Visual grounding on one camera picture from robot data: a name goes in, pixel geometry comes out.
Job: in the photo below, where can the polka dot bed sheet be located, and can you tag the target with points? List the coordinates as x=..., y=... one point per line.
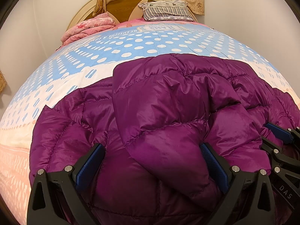
x=89, y=60

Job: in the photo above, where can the grey striped pillow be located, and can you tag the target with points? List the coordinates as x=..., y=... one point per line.
x=175, y=10

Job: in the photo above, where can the purple down jacket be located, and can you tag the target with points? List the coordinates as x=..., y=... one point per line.
x=151, y=116

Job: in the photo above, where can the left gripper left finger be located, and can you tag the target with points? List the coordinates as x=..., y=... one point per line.
x=55, y=196

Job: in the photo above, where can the pink folded blanket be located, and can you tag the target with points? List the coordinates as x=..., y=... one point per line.
x=88, y=27

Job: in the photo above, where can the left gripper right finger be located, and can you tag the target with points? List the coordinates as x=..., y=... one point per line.
x=246, y=197

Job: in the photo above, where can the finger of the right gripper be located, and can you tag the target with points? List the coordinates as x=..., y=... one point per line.
x=288, y=136
x=284, y=175

